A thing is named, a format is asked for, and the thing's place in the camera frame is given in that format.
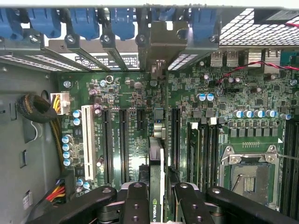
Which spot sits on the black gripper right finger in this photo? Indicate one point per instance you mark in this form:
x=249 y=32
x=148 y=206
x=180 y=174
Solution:
x=194 y=207

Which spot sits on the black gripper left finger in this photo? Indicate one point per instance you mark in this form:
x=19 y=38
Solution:
x=135 y=205

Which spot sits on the black RAM slot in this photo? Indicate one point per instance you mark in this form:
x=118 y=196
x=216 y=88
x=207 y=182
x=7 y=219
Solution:
x=204 y=156
x=214 y=154

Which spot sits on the CPU socket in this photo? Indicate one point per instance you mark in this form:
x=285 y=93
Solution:
x=252 y=172

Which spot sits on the white expansion slot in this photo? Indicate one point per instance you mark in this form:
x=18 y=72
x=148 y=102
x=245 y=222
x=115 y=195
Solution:
x=88 y=140

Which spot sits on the short black expansion slot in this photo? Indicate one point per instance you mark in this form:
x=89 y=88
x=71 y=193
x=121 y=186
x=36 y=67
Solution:
x=140 y=119

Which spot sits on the thin metal locking lever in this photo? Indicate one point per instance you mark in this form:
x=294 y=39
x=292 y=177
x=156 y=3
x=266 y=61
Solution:
x=289 y=156

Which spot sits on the green Dell motherboard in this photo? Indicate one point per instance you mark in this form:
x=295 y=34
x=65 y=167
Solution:
x=126 y=93

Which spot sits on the white power connector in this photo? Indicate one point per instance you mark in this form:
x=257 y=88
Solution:
x=63 y=102

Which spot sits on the grey open PC case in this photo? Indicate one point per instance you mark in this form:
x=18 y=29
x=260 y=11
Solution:
x=14 y=151

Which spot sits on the blue card retention clip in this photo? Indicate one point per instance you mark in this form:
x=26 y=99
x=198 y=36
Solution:
x=10 y=23
x=122 y=23
x=166 y=15
x=204 y=25
x=45 y=22
x=85 y=22

